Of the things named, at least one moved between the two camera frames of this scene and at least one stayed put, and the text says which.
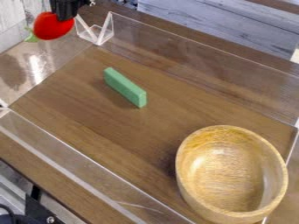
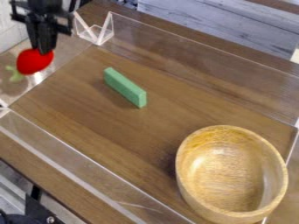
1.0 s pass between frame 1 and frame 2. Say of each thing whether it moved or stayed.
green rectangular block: stayed
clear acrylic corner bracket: stayed
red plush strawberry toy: moved
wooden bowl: stayed
